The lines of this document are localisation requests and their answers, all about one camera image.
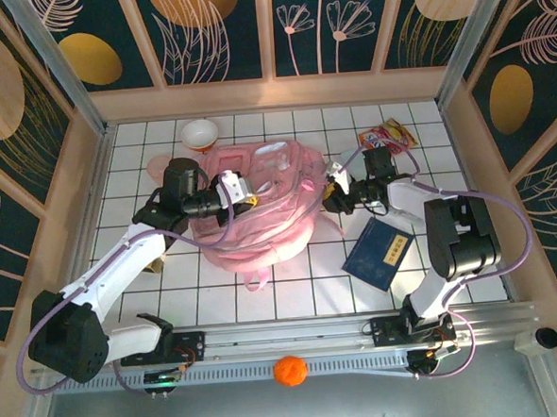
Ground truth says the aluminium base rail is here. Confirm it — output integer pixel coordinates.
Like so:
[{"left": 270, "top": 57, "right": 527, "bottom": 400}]
[{"left": 29, "top": 299, "right": 541, "bottom": 375}]

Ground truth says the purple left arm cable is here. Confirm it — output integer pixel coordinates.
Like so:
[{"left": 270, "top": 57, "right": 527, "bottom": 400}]
[{"left": 5, "top": 187, "right": 249, "bottom": 405}]

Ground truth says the translucent pink plastic cup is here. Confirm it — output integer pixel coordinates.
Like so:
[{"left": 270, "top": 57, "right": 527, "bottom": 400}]
[{"left": 144, "top": 154, "right": 174, "bottom": 184}]

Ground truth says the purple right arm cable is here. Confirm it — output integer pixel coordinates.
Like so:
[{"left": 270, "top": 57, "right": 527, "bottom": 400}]
[{"left": 338, "top": 139, "right": 540, "bottom": 386}]

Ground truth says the left controller board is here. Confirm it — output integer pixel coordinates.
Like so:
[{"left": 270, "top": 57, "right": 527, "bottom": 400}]
[{"left": 143, "top": 368, "right": 183, "bottom": 397}]

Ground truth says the pink student backpack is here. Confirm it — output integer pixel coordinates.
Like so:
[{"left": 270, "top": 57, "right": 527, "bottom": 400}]
[{"left": 187, "top": 136, "right": 348, "bottom": 294}]

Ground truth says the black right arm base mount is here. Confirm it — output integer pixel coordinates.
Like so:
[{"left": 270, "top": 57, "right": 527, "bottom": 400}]
[{"left": 369, "top": 311, "right": 458, "bottom": 350}]

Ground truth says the small tan object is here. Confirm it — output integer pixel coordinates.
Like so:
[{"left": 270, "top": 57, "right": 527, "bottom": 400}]
[{"left": 141, "top": 256, "right": 166, "bottom": 277}]

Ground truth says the red snack packet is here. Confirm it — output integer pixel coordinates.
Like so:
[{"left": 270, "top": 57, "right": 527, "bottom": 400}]
[{"left": 356, "top": 117, "right": 421, "bottom": 160}]

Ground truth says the right controller board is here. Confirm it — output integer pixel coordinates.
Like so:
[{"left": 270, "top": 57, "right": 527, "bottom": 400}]
[{"left": 406, "top": 343, "right": 461, "bottom": 381}]

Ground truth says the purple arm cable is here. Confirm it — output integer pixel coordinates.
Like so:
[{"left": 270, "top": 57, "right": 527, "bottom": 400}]
[
  {"left": 338, "top": 139, "right": 540, "bottom": 386},
  {"left": 5, "top": 187, "right": 249, "bottom": 405}
]

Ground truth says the orange white bowl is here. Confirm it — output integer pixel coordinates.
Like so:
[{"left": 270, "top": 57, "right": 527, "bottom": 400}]
[{"left": 179, "top": 118, "right": 220, "bottom": 155}]

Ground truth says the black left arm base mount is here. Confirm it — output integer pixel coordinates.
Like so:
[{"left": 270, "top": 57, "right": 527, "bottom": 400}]
[{"left": 119, "top": 329, "right": 208, "bottom": 368}]

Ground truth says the aluminium frame post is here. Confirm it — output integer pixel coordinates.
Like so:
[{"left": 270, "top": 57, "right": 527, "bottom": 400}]
[
  {"left": 429, "top": 0, "right": 538, "bottom": 110},
  {"left": 3, "top": 0, "right": 112, "bottom": 141}
]

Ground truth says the slotted grey cable duct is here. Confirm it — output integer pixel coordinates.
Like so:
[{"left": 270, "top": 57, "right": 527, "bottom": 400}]
[{"left": 51, "top": 351, "right": 413, "bottom": 394}]

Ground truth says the navy blue book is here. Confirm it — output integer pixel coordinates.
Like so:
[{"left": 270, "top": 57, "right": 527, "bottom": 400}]
[{"left": 339, "top": 213, "right": 417, "bottom": 294}]

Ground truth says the orange ball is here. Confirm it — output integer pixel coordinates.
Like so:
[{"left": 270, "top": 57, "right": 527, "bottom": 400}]
[{"left": 272, "top": 354, "right": 310, "bottom": 389}]

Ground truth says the controller board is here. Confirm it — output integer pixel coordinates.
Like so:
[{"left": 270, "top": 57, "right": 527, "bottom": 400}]
[
  {"left": 406, "top": 343, "right": 461, "bottom": 381},
  {"left": 143, "top": 368, "right": 183, "bottom": 397}
]

